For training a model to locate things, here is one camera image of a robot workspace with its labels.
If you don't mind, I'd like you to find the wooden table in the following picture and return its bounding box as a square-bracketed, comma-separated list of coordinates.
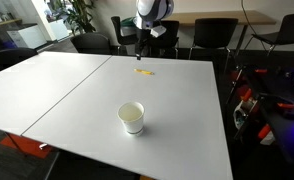
[165, 9, 277, 58]

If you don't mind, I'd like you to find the green potted plant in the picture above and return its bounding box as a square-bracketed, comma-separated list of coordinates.
[46, 0, 99, 35]

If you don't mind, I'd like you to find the white planter box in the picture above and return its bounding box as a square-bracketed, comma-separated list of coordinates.
[47, 18, 70, 42]

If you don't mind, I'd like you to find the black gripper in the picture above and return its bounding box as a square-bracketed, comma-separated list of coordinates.
[135, 27, 152, 61]

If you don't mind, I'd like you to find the black hanging cable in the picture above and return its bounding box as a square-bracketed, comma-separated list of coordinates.
[241, 0, 259, 36]

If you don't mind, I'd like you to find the white paper cup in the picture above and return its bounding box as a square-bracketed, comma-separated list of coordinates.
[116, 101, 146, 137]

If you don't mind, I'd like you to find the orange floor mat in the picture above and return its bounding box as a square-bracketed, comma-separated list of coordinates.
[0, 133, 53, 160]

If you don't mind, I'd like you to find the black office chair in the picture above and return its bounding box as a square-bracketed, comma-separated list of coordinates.
[69, 32, 113, 56]
[148, 19, 181, 60]
[0, 47, 39, 78]
[242, 12, 294, 58]
[110, 15, 139, 56]
[187, 17, 240, 73]

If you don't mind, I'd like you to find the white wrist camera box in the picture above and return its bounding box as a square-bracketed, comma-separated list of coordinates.
[150, 25, 168, 38]

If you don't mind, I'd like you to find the yellow pen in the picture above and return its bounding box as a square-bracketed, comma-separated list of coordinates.
[133, 68, 155, 76]

